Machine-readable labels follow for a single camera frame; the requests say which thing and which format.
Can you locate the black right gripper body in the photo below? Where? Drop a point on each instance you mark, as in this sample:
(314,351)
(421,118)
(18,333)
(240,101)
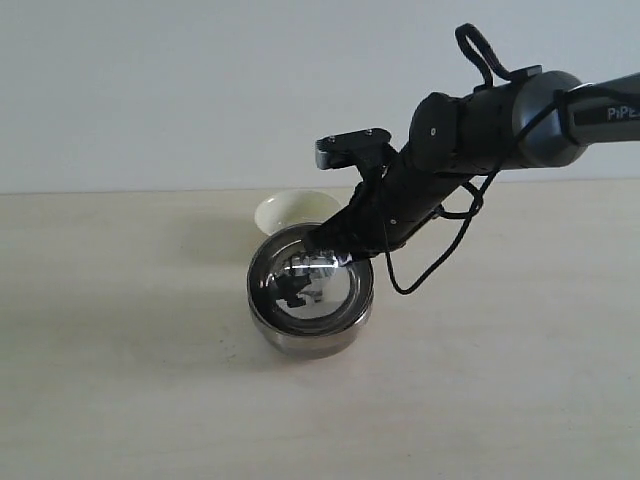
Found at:
(367,221)

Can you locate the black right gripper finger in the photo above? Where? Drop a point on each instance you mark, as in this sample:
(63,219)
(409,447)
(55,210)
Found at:
(353,255)
(339,233)

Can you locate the steel bowl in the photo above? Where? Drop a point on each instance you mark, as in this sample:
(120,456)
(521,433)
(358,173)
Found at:
(320,336)
(305,293)

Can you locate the white ceramic bowl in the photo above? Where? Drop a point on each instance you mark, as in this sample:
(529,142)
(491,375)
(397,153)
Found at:
(292,207)

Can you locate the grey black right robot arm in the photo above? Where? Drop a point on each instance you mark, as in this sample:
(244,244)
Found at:
(527,118)

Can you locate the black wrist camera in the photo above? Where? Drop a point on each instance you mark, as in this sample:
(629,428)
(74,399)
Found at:
(365,149)

